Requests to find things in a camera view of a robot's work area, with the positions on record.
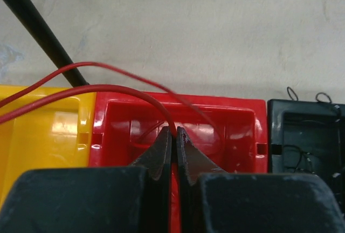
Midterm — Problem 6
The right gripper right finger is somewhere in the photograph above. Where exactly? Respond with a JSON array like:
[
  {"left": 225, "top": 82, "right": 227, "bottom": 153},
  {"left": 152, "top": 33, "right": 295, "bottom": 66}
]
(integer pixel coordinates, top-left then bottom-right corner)
[{"left": 176, "top": 128, "right": 344, "bottom": 232}]

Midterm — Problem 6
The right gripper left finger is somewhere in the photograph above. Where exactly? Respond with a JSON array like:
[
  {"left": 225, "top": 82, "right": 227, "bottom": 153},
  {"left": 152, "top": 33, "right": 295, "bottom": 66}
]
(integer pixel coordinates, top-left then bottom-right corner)
[{"left": 1, "top": 127, "right": 173, "bottom": 232}]

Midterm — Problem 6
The red plastic bin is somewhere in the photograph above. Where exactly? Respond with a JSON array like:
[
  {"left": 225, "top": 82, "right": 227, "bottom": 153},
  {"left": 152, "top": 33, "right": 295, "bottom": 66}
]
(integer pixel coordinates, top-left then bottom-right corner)
[{"left": 87, "top": 84, "right": 269, "bottom": 233}]

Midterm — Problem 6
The yellow plastic bin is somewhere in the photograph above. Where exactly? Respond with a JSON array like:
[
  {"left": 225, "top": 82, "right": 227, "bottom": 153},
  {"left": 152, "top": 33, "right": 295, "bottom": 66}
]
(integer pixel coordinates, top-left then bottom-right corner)
[{"left": 1, "top": 93, "right": 96, "bottom": 202}]

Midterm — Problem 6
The black plastic bin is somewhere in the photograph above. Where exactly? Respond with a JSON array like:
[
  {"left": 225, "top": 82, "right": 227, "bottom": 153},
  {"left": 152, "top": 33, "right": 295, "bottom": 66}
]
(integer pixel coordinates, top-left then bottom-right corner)
[{"left": 267, "top": 99, "right": 344, "bottom": 208}]

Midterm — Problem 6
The black music stand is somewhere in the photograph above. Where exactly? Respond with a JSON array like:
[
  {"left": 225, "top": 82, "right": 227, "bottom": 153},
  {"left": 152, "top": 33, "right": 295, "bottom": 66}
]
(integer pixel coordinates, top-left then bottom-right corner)
[{"left": 0, "top": 0, "right": 89, "bottom": 87}]

